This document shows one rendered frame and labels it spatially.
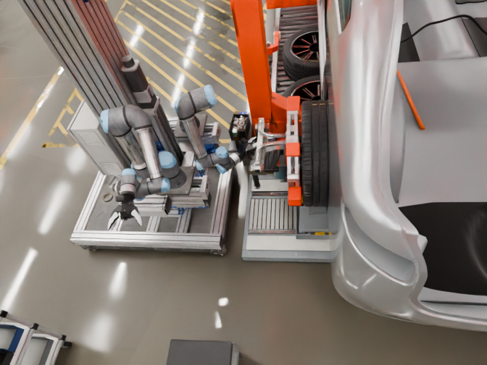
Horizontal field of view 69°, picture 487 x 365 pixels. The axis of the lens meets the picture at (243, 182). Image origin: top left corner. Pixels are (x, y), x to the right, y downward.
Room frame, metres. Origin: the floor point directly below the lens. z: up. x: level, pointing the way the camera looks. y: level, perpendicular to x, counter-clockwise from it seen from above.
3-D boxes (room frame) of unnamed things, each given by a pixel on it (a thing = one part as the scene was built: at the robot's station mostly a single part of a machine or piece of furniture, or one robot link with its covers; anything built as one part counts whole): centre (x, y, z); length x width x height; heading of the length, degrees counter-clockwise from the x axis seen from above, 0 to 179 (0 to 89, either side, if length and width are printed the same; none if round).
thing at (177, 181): (1.48, 0.43, 0.87); 0.15 x 0.15 x 0.10
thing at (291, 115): (1.41, -0.35, 0.85); 0.54 x 0.07 x 0.54; 163
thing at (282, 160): (1.43, -0.29, 0.85); 0.21 x 0.14 x 0.14; 73
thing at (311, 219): (1.36, -0.52, 0.32); 0.40 x 0.30 x 0.28; 163
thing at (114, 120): (1.49, 0.56, 1.19); 0.15 x 0.12 x 0.55; 86
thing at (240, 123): (2.11, -0.09, 0.51); 0.20 x 0.14 x 0.13; 158
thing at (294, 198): (1.10, -0.27, 0.85); 0.09 x 0.08 x 0.07; 163
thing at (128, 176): (1.23, 0.57, 1.21); 0.11 x 0.08 x 0.09; 176
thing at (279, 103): (1.90, -0.60, 0.69); 0.52 x 0.17 x 0.35; 73
